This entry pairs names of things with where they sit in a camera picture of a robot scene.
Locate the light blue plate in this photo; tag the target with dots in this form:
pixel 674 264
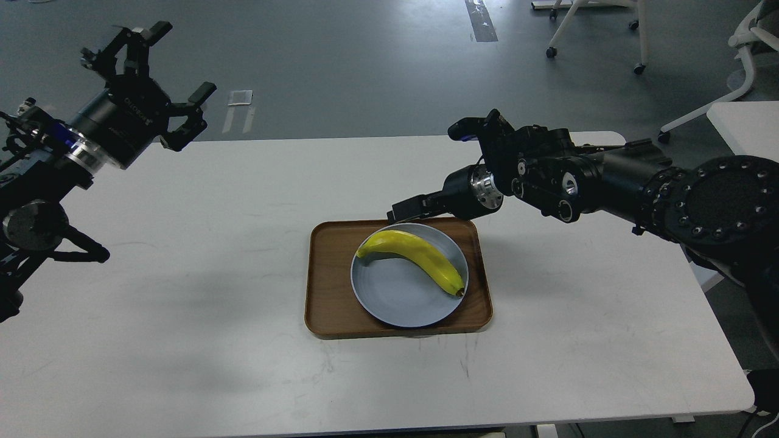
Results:
pixel 396 291

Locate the white side table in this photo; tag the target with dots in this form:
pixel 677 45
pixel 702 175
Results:
pixel 748 128

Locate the brown wooden tray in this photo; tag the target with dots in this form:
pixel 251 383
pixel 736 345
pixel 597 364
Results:
pixel 333 312

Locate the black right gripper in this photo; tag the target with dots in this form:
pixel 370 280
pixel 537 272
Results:
pixel 467 194

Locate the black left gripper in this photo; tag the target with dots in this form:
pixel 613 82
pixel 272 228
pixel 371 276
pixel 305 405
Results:
pixel 132 110

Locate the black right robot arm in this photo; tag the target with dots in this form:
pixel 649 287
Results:
pixel 722 212

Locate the yellow banana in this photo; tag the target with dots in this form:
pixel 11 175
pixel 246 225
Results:
pixel 420 252

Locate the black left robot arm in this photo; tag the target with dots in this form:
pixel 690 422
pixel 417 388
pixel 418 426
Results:
pixel 49 157

